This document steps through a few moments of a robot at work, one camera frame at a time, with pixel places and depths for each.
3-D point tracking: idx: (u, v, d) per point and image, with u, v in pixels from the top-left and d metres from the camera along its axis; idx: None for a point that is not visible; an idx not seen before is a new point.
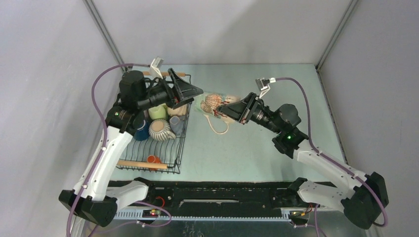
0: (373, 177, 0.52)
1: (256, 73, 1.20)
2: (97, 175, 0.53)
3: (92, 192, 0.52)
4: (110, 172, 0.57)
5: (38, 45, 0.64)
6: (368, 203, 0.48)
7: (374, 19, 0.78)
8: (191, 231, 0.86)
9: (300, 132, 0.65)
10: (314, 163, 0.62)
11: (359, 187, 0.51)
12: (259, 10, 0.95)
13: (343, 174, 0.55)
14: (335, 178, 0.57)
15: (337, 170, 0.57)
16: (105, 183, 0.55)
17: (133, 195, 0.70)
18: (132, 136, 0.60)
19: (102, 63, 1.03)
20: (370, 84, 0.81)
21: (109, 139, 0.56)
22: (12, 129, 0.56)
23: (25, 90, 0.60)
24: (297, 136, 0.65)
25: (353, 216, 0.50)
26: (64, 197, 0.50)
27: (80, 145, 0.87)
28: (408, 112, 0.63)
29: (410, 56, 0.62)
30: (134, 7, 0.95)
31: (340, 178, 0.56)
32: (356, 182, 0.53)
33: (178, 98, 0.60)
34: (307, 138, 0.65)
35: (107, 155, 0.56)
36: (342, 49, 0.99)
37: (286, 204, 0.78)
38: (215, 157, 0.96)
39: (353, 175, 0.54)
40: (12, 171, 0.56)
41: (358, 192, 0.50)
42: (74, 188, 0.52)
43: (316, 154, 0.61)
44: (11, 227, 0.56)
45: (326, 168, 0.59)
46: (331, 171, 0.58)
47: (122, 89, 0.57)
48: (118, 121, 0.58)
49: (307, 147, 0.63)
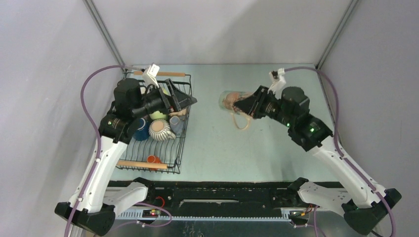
0: (393, 193, 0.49)
1: (256, 73, 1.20)
2: (92, 186, 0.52)
3: (88, 204, 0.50)
4: (105, 183, 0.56)
5: (38, 46, 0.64)
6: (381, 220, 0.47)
7: (375, 19, 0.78)
8: (191, 231, 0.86)
9: (323, 126, 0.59)
10: (332, 164, 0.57)
11: (378, 204, 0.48)
12: (259, 10, 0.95)
13: (364, 186, 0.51)
14: (352, 185, 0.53)
15: (357, 179, 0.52)
16: (101, 194, 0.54)
17: (131, 200, 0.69)
18: (126, 144, 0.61)
19: (102, 63, 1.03)
20: (370, 84, 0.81)
21: (103, 150, 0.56)
22: (12, 130, 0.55)
23: (24, 90, 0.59)
24: (319, 129, 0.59)
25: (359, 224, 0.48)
26: (60, 210, 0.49)
27: (80, 146, 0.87)
28: (408, 113, 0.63)
29: (410, 57, 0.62)
30: (134, 7, 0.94)
31: (358, 187, 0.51)
32: (375, 197, 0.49)
33: (174, 107, 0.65)
34: (330, 134, 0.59)
35: (101, 166, 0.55)
36: (342, 49, 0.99)
37: (286, 204, 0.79)
38: (215, 158, 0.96)
39: (374, 189, 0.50)
40: (12, 173, 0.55)
41: (376, 208, 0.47)
42: (69, 201, 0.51)
43: (340, 157, 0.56)
44: (11, 228, 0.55)
45: (346, 173, 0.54)
46: (350, 179, 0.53)
47: (117, 97, 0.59)
48: (112, 130, 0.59)
49: (331, 146, 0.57)
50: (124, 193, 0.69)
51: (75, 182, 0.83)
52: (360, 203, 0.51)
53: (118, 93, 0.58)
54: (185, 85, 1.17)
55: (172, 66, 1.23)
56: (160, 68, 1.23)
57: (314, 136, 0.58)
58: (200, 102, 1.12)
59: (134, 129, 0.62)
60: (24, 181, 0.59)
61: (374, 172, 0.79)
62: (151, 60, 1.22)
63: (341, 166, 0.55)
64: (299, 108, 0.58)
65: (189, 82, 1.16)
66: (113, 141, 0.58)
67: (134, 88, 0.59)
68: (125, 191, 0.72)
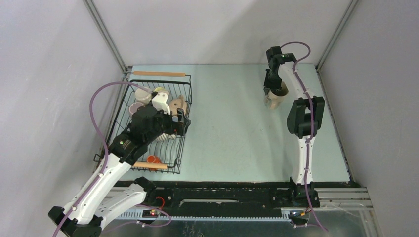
0: (319, 98, 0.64)
1: (256, 73, 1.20)
2: (89, 198, 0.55)
3: (79, 215, 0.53)
4: (101, 197, 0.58)
5: (37, 47, 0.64)
6: (303, 111, 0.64)
7: (375, 19, 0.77)
8: (191, 231, 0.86)
9: (290, 55, 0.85)
10: (285, 77, 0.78)
11: (304, 100, 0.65)
12: (259, 10, 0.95)
13: (300, 89, 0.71)
14: (293, 90, 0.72)
15: (297, 85, 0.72)
16: (94, 207, 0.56)
17: (125, 207, 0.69)
18: (129, 166, 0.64)
19: (102, 63, 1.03)
20: (369, 84, 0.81)
21: (108, 167, 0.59)
22: (11, 130, 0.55)
23: (25, 90, 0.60)
24: (286, 55, 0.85)
25: (291, 116, 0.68)
26: (53, 213, 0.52)
27: (80, 146, 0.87)
28: (407, 113, 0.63)
29: (409, 56, 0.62)
30: (133, 7, 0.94)
31: (296, 91, 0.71)
32: (304, 96, 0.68)
33: (177, 131, 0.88)
34: (295, 60, 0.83)
35: (102, 181, 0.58)
36: (342, 49, 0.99)
37: (286, 203, 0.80)
38: (215, 158, 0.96)
39: (305, 91, 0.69)
40: (11, 174, 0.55)
41: (301, 101, 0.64)
42: (64, 207, 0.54)
43: (293, 71, 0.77)
44: (9, 228, 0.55)
45: (291, 81, 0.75)
46: (293, 84, 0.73)
47: (136, 120, 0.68)
48: (123, 149, 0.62)
49: (290, 66, 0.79)
50: (118, 199, 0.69)
51: (75, 181, 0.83)
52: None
53: (138, 118, 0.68)
54: (185, 85, 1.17)
55: (172, 66, 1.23)
56: (160, 68, 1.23)
57: (280, 57, 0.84)
58: (200, 102, 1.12)
59: (140, 153, 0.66)
60: (24, 181, 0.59)
61: (374, 172, 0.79)
62: (151, 60, 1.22)
63: (291, 76, 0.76)
64: (272, 49, 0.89)
65: (189, 82, 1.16)
66: (120, 162, 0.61)
67: (152, 116, 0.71)
68: (122, 194, 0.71)
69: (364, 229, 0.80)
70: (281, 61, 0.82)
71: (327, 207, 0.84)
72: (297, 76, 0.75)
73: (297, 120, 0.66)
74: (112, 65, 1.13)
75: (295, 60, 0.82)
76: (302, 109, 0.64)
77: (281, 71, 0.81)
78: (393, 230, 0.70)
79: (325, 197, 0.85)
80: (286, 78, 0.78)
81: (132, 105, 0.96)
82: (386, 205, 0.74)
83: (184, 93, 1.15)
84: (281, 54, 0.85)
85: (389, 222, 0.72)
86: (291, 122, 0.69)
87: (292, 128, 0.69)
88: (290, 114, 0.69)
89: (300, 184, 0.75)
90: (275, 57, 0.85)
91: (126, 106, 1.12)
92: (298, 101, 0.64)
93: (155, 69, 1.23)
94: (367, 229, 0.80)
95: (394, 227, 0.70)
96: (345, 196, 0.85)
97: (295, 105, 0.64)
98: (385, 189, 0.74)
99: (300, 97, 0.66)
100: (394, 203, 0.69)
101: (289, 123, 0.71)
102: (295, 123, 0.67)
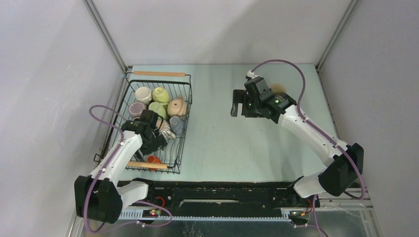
0: (354, 148, 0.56)
1: (257, 73, 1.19)
2: (114, 162, 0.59)
3: (109, 175, 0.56)
4: (123, 165, 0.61)
5: (38, 47, 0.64)
6: (346, 171, 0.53)
7: (375, 19, 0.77)
8: (191, 231, 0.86)
9: (287, 97, 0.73)
10: (296, 127, 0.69)
11: (340, 158, 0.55)
12: (259, 10, 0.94)
13: (327, 142, 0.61)
14: (318, 145, 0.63)
15: (321, 139, 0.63)
16: (119, 173, 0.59)
17: (136, 193, 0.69)
18: (141, 142, 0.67)
19: (102, 63, 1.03)
20: (369, 84, 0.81)
21: (126, 138, 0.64)
22: (11, 130, 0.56)
23: (25, 90, 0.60)
24: (284, 100, 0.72)
25: (325, 176, 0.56)
26: (80, 181, 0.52)
27: (80, 146, 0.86)
28: (407, 113, 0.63)
29: (410, 57, 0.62)
30: (132, 7, 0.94)
31: (322, 145, 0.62)
32: (336, 150, 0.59)
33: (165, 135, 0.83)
34: (294, 102, 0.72)
35: (123, 149, 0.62)
36: (342, 48, 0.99)
37: (286, 204, 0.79)
38: (214, 158, 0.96)
39: (335, 144, 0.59)
40: (11, 175, 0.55)
41: (339, 161, 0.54)
42: (91, 174, 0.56)
43: (303, 121, 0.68)
44: (8, 227, 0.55)
45: (312, 136, 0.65)
46: (315, 138, 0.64)
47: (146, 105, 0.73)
48: (134, 126, 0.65)
49: (294, 114, 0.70)
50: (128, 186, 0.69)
51: None
52: (326, 158, 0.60)
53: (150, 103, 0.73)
54: (184, 85, 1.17)
55: (172, 67, 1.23)
56: (160, 68, 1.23)
57: (278, 104, 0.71)
58: (200, 102, 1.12)
59: (148, 132, 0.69)
60: (24, 179, 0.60)
61: (373, 172, 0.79)
62: (151, 60, 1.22)
63: (305, 128, 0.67)
64: (257, 88, 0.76)
65: (189, 82, 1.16)
66: (135, 133, 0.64)
67: None
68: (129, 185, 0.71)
69: (364, 228, 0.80)
70: (283, 110, 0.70)
71: (327, 206, 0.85)
72: (312, 125, 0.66)
73: (342, 182, 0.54)
74: (112, 65, 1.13)
75: (294, 102, 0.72)
76: (345, 170, 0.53)
77: (288, 123, 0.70)
78: (394, 230, 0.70)
79: (324, 197, 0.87)
80: (300, 131, 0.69)
81: (133, 105, 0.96)
82: (386, 205, 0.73)
83: (184, 93, 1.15)
84: (275, 99, 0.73)
85: (388, 222, 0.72)
86: (328, 185, 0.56)
87: (332, 191, 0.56)
88: (323, 174, 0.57)
89: (304, 197, 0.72)
90: (275, 105, 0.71)
91: (126, 106, 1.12)
92: (337, 163, 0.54)
93: (155, 69, 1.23)
94: (367, 229, 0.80)
95: (395, 227, 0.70)
96: (345, 197, 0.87)
97: (336, 167, 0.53)
98: (385, 190, 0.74)
99: (334, 155, 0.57)
100: (394, 203, 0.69)
101: (326, 185, 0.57)
102: (337, 186, 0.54)
